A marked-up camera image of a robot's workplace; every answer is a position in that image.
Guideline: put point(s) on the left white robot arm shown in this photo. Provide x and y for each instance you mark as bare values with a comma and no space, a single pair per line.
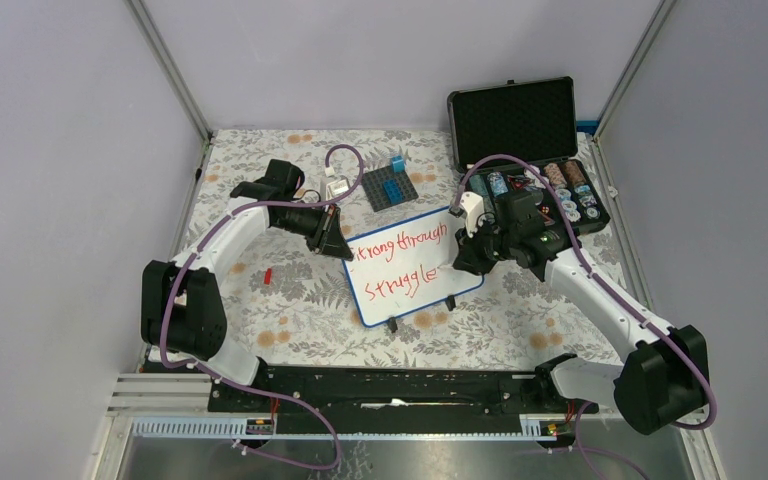
182,311

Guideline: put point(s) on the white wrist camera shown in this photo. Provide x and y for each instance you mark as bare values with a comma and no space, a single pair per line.
333,185
469,207

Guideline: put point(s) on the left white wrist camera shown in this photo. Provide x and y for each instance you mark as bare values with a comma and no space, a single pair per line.
333,185

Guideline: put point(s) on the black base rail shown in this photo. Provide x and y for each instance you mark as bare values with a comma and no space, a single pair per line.
378,401

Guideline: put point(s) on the grey lego baseplate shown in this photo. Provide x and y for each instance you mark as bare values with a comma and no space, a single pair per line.
385,188

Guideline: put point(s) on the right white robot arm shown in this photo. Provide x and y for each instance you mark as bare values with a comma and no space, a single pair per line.
662,375

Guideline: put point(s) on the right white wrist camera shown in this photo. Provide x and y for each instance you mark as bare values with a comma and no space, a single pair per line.
469,207

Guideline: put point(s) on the blue framed whiteboard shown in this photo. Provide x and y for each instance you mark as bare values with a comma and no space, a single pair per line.
395,268

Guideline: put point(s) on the blue corner bracket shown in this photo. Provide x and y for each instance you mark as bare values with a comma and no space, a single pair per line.
589,127

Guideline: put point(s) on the black poker chip case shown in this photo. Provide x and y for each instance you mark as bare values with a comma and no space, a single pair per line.
535,122

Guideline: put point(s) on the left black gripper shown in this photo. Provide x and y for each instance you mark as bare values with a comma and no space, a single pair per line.
331,240

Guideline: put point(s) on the blue lego brick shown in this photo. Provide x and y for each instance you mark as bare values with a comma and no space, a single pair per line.
397,164

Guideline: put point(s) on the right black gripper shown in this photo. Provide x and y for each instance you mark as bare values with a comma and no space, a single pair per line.
469,259

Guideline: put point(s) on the floral table mat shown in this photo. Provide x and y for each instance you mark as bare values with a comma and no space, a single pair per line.
307,315

